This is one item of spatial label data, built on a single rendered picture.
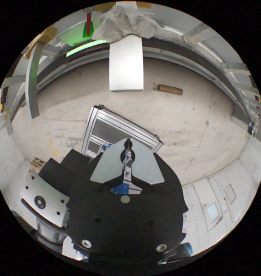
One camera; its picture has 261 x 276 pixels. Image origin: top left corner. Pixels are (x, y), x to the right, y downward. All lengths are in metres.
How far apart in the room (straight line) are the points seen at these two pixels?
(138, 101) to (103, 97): 0.40
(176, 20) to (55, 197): 0.78
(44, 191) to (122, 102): 0.94
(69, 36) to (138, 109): 0.90
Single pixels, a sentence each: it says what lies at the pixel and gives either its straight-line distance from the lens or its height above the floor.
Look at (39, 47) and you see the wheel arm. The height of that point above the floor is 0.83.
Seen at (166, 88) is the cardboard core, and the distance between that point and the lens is 0.94.
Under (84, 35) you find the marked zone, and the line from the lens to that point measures 0.34.
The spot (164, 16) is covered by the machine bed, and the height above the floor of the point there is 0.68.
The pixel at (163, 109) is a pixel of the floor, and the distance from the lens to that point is 1.02.
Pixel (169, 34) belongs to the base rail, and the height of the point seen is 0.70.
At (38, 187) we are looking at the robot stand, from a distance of 0.26.
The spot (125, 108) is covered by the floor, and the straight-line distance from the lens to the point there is 0.94.
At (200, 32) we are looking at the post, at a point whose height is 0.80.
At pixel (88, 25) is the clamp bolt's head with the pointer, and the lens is 0.30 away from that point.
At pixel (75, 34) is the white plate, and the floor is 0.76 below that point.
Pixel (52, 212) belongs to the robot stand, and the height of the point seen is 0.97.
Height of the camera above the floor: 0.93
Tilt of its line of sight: 60 degrees down
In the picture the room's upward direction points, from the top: 178 degrees counter-clockwise
